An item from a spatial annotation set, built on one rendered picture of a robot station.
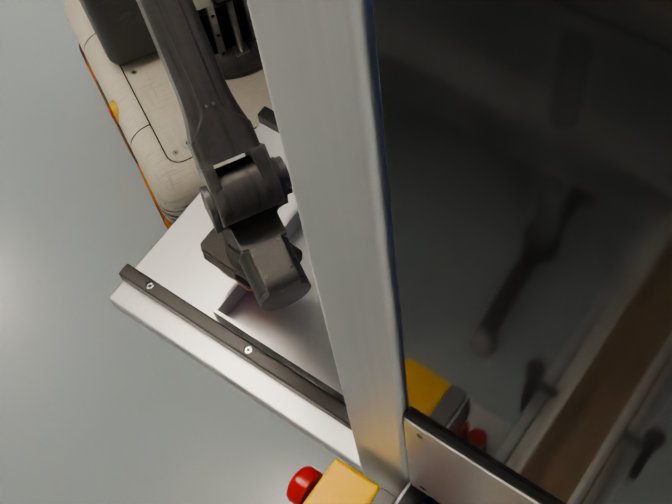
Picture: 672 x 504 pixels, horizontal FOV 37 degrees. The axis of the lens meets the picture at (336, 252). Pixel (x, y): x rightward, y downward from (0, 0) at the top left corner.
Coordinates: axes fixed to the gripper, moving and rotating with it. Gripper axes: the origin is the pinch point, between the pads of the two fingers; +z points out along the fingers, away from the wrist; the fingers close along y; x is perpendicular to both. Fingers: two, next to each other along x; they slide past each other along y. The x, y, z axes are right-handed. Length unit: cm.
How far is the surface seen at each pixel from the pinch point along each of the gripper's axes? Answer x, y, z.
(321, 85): -13, 17, -76
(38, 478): -33, -35, 97
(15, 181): 17, -90, 106
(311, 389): -7.6, 14.1, -2.2
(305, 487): -18.9, 21.4, -15.0
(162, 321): -10.2, -6.4, 3.2
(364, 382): -13.0, 22.5, -37.7
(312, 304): 1.7, 7.5, 0.7
